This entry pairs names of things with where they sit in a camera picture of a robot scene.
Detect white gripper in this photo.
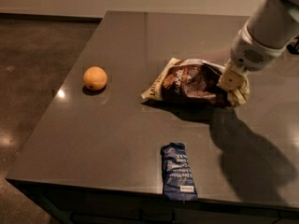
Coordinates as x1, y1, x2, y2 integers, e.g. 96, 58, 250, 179
217, 22, 286, 106

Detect brown chip bag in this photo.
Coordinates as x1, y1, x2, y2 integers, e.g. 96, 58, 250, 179
141, 58, 237, 109

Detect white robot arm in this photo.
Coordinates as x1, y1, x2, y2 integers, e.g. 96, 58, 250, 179
217, 0, 299, 108

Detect blue rxbar blueberry wrapper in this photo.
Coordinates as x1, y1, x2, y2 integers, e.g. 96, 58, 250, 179
160, 143, 198, 202

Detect orange fruit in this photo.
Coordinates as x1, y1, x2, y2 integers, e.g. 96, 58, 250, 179
83, 66, 107, 91

